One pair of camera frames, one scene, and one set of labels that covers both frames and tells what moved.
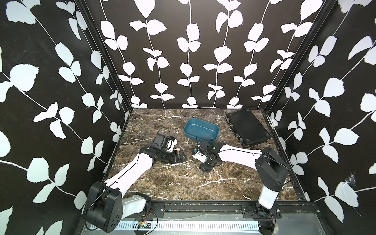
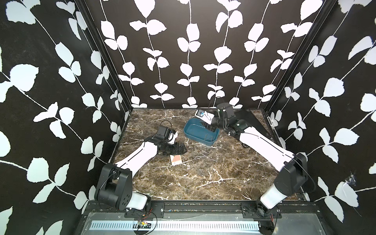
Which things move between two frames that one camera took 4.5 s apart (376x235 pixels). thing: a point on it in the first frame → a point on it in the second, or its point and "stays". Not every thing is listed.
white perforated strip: (195, 225) stays
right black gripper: (203, 168) → (218, 115)
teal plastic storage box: (203, 130) stays
